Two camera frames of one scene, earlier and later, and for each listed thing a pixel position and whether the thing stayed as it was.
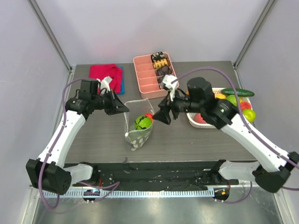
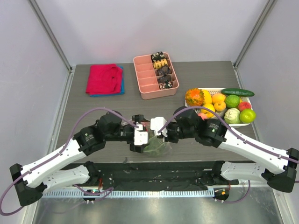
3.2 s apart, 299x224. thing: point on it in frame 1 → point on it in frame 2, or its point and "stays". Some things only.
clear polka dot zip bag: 138,122 → 156,147
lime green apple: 250,114 stays
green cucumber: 240,92 stays
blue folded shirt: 122,83 stays
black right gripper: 173,108 → 169,138
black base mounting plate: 157,176 stays
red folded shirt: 99,72 stays
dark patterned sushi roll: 157,56 stays
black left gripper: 117,106 → 137,120
